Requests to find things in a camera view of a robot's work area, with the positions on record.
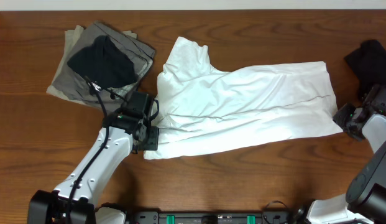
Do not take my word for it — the black crumpled garment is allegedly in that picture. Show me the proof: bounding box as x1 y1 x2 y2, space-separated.
344 39 386 100

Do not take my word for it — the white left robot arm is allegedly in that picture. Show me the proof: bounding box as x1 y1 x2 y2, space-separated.
27 114 159 224

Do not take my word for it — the folded grey garment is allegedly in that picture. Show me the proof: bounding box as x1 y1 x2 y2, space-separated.
53 22 155 111

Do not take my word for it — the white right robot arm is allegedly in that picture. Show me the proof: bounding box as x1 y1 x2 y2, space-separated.
303 103 386 224

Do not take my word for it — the folded black Nike garment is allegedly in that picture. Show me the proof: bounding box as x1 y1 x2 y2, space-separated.
67 35 137 88

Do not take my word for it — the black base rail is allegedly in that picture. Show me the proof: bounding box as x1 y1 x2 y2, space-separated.
96 200 308 224

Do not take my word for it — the folded beige garment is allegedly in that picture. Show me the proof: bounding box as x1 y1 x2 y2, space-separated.
45 24 138 102

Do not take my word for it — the white t-shirt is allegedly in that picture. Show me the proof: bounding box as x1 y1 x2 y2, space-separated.
144 37 341 160

